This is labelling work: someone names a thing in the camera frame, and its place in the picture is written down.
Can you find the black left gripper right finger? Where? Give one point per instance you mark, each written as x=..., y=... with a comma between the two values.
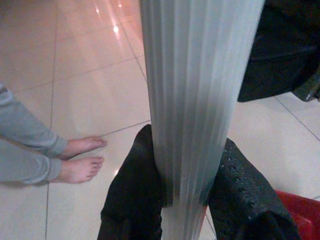
x=245, y=207

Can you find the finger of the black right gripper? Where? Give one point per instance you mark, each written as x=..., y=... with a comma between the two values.
x=282, y=55

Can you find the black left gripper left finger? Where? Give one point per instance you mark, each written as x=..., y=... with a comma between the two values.
x=135, y=195

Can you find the person's leg grey trousers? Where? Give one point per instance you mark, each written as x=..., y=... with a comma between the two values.
x=30, y=127
x=32, y=167

